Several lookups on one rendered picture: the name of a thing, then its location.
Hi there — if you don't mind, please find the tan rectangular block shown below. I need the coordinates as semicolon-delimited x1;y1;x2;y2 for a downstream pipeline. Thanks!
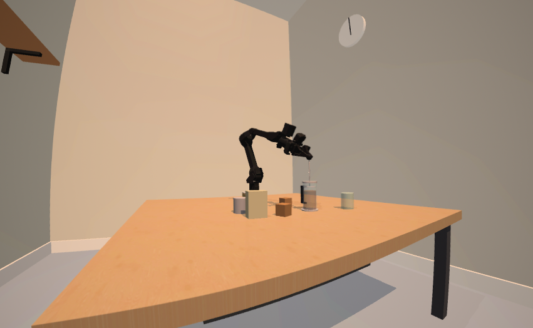
246;190;267;219

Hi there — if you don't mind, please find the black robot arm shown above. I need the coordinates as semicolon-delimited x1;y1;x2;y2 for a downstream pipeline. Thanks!
239;123;306;190

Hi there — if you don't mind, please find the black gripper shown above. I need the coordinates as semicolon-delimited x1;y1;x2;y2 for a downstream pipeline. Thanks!
284;139;310;157

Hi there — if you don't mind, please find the brown cube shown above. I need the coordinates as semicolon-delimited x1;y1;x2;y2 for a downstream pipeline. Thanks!
279;197;292;204
276;203;292;217

